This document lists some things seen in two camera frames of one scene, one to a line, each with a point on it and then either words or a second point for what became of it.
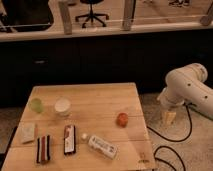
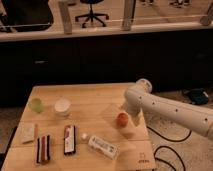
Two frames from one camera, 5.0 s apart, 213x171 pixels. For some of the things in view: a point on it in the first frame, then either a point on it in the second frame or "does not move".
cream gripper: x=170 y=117 -> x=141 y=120
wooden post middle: x=128 y=13 does not move
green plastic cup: x=36 y=105 does not move
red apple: x=122 y=119 does not move
